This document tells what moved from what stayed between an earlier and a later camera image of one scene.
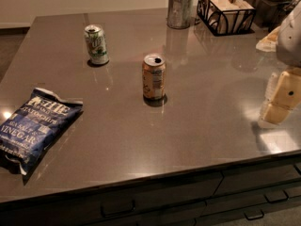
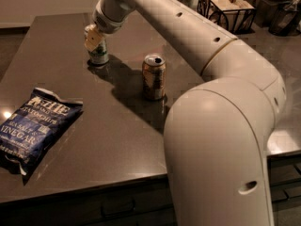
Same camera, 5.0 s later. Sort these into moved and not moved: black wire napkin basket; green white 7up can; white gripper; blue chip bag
Moved: white gripper
Not moved: green white 7up can; blue chip bag; black wire napkin basket
